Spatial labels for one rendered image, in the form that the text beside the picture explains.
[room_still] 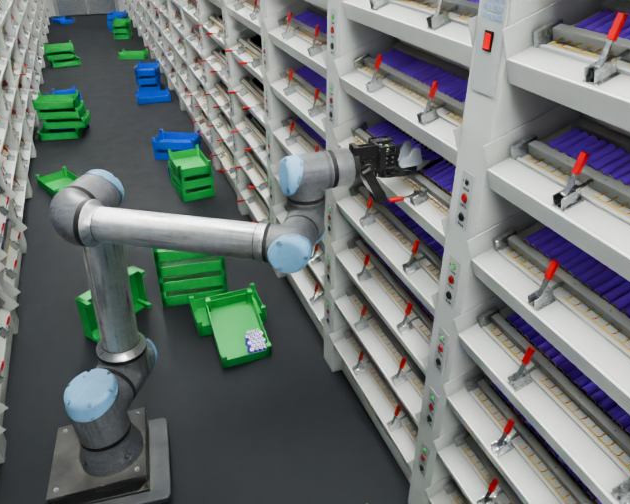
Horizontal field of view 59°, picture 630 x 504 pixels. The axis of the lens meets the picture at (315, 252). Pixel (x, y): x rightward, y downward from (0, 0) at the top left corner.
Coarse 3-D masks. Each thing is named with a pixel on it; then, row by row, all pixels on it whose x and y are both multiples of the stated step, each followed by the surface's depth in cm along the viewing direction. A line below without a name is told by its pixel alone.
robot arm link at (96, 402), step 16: (80, 384) 161; (96, 384) 161; (112, 384) 160; (128, 384) 168; (64, 400) 158; (80, 400) 156; (96, 400) 156; (112, 400) 159; (128, 400) 167; (80, 416) 156; (96, 416) 156; (112, 416) 160; (128, 416) 170; (80, 432) 160; (96, 432) 159; (112, 432) 162; (96, 448) 162
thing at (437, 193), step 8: (360, 136) 165; (368, 136) 162; (408, 176) 143; (416, 176) 139; (408, 184) 140; (416, 184) 139; (424, 184) 135; (432, 184) 134; (432, 192) 133; (440, 192) 131; (440, 200) 130; (448, 200) 128; (448, 208) 127
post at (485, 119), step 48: (480, 0) 97; (528, 0) 90; (480, 96) 102; (528, 96) 99; (480, 144) 105; (480, 192) 107; (480, 288) 121; (432, 336) 137; (432, 384) 142; (432, 432) 147; (432, 480) 153
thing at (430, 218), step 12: (360, 120) 169; (372, 120) 170; (336, 132) 168; (348, 132) 170; (348, 144) 167; (384, 180) 147; (396, 180) 145; (396, 192) 141; (408, 192) 139; (396, 204) 145; (408, 204) 136; (420, 204) 134; (432, 204) 132; (420, 216) 131; (432, 216) 129; (444, 216) 128; (432, 228) 128; (444, 228) 121; (444, 240) 124
